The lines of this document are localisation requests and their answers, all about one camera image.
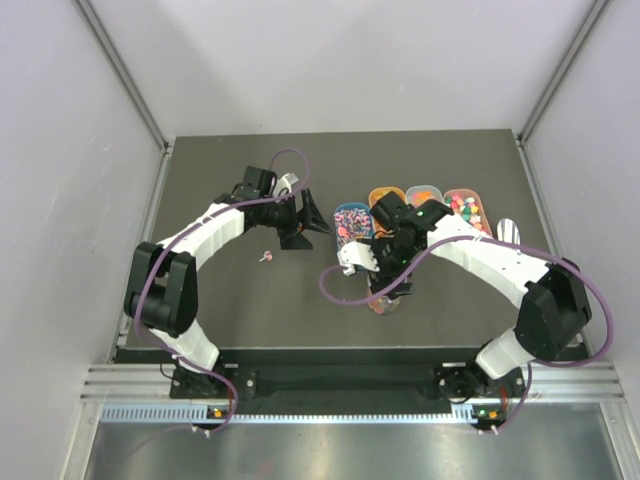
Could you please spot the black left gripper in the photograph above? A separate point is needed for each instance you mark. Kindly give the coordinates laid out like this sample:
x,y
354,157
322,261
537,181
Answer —
x,y
299,218

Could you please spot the orange candy tray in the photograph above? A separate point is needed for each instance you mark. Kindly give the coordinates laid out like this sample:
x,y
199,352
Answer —
x,y
377,194

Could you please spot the aluminium front frame rail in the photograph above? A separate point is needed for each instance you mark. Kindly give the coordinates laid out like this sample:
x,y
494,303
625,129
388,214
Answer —
x,y
596,382

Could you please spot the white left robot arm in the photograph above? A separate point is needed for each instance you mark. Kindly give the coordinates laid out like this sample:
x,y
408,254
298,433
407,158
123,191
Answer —
x,y
162,290

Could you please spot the light blue candy tray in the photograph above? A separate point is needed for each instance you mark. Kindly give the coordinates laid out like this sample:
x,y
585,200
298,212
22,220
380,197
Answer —
x,y
417,195

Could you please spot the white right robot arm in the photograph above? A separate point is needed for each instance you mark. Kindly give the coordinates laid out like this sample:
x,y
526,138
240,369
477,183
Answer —
x,y
552,301

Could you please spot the pink candy tray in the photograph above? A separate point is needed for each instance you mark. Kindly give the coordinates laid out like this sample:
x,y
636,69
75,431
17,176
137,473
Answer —
x,y
467,203

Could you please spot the aluminium frame post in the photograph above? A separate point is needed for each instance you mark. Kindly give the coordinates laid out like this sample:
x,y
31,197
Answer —
x,y
578,42
108,48

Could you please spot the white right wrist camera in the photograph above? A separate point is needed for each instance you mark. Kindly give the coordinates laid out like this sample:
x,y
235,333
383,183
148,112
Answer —
x,y
355,256

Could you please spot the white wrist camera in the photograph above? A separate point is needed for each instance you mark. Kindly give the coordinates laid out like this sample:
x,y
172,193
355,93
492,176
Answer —
x,y
285,185
355,256

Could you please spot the silver metal scoop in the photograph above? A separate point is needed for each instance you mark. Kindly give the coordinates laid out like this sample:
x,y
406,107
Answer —
x,y
508,232

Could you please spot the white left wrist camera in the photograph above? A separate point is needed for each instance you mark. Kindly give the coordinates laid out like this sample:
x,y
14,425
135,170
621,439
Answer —
x,y
285,185

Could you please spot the aluminium right frame post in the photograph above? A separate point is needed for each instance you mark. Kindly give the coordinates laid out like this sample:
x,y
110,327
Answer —
x,y
578,42

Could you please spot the fallen swirl lollipop candy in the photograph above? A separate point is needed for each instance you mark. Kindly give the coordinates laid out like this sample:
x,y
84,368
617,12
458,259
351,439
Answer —
x,y
266,257

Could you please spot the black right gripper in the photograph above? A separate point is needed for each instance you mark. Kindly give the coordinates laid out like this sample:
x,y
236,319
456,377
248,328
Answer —
x,y
383,278

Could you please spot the aluminium left frame post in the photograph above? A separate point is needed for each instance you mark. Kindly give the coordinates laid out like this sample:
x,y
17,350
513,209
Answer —
x,y
108,48

